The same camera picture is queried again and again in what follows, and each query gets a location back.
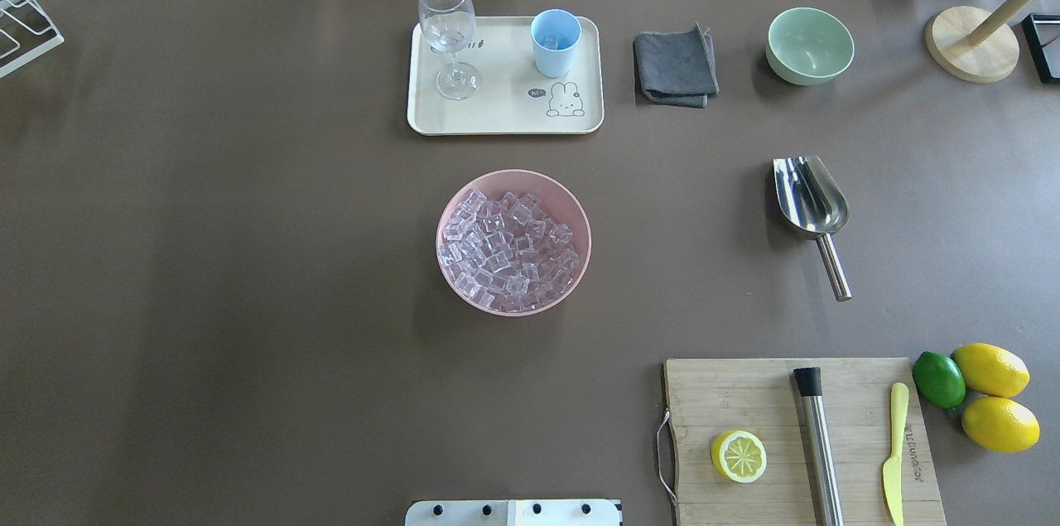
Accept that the stainless steel ice scoop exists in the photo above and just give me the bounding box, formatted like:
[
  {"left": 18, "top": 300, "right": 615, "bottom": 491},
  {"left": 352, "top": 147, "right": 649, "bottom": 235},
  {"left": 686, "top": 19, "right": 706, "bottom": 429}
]
[{"left": 773, "top": 156, "right": 852, "bottom": 301}]

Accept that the pile of clear ice cubes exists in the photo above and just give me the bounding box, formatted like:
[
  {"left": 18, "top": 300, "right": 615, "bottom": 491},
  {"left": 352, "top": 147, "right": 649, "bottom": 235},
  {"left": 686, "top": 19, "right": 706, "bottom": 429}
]
[{"left": 436, "top": 189, "right": 585, "bottom": 315}]

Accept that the blue plastic cup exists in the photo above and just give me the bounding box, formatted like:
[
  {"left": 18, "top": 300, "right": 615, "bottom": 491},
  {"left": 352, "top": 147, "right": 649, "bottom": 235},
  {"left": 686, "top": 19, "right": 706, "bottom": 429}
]
[{"left": 530, "top": 8, "right": 582, "bottom": 78}]

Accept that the wooden cup stand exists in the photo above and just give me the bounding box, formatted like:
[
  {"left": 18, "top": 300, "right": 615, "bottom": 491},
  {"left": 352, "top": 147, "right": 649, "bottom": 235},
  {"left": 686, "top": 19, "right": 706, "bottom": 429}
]
[{"left": 924, "top": 0, "right": 1034, "bottom": 84}]

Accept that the pink bowl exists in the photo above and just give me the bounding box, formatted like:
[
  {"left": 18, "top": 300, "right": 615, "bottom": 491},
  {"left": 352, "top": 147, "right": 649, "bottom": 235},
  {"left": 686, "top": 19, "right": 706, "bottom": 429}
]
[{"left": 436, "top": 170, "right": 593, "bottom": 317}]

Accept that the cream rabbit tray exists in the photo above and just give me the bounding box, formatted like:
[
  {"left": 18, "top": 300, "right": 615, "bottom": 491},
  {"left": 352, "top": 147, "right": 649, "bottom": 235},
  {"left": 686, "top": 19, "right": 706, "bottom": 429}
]
[{"left": 407, "top": 17, "right": 605, "bottom": 136}]

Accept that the grey folded cloth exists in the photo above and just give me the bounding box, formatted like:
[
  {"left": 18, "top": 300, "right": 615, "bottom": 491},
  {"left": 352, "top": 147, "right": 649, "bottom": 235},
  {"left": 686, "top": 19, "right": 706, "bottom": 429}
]
[{"left": 634, "top": 23, "right": 719, "bottom": 109}]

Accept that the clear wine glass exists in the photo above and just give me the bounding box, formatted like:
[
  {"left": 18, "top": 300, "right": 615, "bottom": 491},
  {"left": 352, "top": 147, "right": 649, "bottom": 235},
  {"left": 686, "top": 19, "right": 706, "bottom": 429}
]
[{"left": 419, "top": 0, "right": 479, "bottom": 100}]

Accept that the bamboo cutting board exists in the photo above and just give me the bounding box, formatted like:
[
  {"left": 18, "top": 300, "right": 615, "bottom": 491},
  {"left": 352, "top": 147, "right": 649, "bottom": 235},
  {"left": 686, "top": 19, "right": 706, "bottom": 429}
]
[{"left": 663, "top": 360, "right": 915, "bottom": 525}]

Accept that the half lemon slice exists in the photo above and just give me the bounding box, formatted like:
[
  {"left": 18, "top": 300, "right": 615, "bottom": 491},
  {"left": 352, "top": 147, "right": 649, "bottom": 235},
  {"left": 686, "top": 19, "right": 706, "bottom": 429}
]
[{"left": 711, "top": 429, "right": 769, "bottom": 484}]

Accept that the steel muddler black tip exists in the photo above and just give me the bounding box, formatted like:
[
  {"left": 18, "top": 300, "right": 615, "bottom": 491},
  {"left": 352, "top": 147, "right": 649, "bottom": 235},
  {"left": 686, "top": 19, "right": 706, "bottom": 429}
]
[{"left": 793, "top": 367, "right": 846, "bottom": 525}]

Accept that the green bowl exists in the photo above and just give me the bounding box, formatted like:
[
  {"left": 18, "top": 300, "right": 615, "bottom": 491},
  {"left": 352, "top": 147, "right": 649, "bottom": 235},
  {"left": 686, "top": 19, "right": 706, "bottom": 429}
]
[{"left": 765, "top": 7, "right": 855, "bottom": 87}]

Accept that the green lime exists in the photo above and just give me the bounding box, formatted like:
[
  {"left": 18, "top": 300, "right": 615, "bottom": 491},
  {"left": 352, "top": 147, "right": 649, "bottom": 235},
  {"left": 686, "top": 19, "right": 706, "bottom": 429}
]
[{"left": 912, "top": 351, "right": 966, "bottom": 410}]

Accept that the yellow plastic knife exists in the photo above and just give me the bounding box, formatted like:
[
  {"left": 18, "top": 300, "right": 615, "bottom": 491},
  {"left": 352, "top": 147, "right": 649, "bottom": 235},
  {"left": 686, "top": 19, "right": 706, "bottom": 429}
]
[{"left": 881, "top": 382, "right": 909, "bottom": 525}]

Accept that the upper yellow lemon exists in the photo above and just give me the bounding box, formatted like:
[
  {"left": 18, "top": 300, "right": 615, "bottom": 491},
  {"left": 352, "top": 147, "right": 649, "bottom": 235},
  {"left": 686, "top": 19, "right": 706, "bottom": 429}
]
[{"left": 952, "top": 341, "right": 1031, "bottom": 398}]

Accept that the yellow lemon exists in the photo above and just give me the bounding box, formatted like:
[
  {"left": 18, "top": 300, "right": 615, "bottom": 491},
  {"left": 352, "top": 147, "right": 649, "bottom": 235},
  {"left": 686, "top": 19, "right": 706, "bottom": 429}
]
[
  {"left": 961, "top": 395, "right": 1040, "bottom": 453},
  {"left": 952, "top": 341, "right": 1031, "bottom": 398}
]

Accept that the lower yellow lemon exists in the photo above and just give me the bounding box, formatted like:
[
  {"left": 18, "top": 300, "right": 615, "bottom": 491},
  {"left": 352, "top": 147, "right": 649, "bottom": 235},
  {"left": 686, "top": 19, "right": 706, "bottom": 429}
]
[{"left": 961, "top": 395, "right": 1040, "bottom": 453}]

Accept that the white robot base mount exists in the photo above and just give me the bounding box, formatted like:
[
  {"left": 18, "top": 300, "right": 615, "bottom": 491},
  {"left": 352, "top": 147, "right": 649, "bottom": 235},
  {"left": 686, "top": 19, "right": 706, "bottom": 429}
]
[{"left": 404, "top": 497, "right": 624, "bottom": 525}]

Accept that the black frame object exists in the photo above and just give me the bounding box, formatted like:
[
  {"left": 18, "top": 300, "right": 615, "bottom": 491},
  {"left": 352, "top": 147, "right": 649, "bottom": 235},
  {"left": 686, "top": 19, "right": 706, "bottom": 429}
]
[{"left": 1021, "top": 13, "right": 1059, "bottom": 84}]

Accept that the white wire rack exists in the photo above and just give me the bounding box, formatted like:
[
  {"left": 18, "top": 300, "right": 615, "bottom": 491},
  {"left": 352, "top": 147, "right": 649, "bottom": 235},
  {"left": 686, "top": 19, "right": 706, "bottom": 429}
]
[{"left": 1, "top": 0, "right": 65, "bottom": 78}]

